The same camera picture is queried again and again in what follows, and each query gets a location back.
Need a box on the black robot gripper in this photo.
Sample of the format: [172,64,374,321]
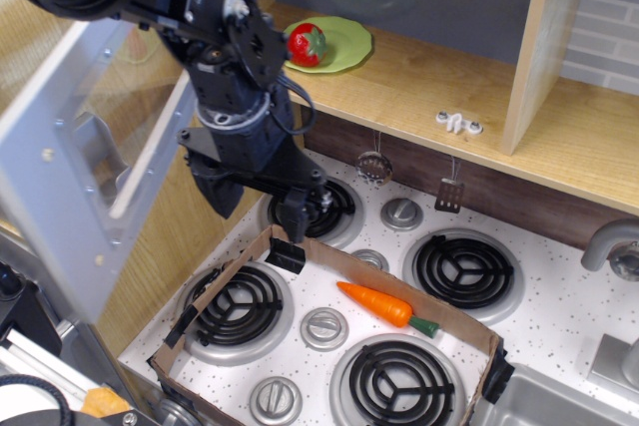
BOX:
[178,91,328,243]

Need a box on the silver toy microwave door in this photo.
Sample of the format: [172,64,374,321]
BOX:
[1,20,196,323]

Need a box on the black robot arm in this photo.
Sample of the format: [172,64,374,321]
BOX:
[28,0,331,243]

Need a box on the back left black burner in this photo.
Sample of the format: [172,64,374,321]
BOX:
[260,178,357,242]

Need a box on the black burner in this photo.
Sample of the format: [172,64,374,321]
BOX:
[195,265,284,347]
[404,232,515,310]
[260,178,357,242]
[346,340,456,425]

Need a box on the front left black burner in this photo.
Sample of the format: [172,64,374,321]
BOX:
[195,265,284,347]

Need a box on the hanging silver strainer spoon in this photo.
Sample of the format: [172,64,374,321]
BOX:
[355,131,393,188]

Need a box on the small silver middle knob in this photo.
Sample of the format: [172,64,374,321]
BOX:
[351,248,389,272]

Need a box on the silver centre stove knob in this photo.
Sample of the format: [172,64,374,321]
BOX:
[300,307,349,351]

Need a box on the silver stove knob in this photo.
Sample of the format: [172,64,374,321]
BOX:
[250,376,303,425]
[300,307,349,351]
[380,198,423,231]

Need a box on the silver back stove knob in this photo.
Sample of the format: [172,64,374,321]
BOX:
[380,198,423,231]

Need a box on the red toy strawberry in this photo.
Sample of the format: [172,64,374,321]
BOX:
[288,22,327,67]

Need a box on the orange toy carrot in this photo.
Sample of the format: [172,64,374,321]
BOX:
[336,281,439,338]

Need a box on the green toy plate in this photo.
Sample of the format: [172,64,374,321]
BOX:
[285,16,372,74]

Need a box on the hanging silver toy spatula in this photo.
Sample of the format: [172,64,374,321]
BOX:
[434,157,464,213]

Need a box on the silver front stove knob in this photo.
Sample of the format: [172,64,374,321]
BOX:
[250,376,303,425]

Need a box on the white door latch clip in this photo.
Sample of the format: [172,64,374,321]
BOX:
[435,111,483,135]

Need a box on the back right black burner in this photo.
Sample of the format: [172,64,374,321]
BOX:
[404,232,515,310]

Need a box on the front right black burner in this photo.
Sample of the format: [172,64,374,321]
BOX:
[346,340,456,425]

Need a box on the silver oven front knob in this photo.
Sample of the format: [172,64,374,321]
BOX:
[158,398,202,426]

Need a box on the orange tape piece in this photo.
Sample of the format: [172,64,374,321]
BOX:
[80,387,130,418]

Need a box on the wooden shelf unit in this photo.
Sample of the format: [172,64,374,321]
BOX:
[294,0,638,213]

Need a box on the silver toy sink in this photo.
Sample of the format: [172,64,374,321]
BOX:
[469,364,638,426]

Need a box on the grey toy faucet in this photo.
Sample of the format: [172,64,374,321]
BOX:
[581,219,638,282]

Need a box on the brown cardboard frame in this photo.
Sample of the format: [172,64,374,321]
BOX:
[149,226,514,425]

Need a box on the grey wall phone holder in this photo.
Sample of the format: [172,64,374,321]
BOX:
[73,112,131,207]

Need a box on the black braided cable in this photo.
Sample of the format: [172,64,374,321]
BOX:
[0,373,74,426]

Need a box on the grey faucet handle base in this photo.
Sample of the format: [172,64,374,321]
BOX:
[587,334,638,402]

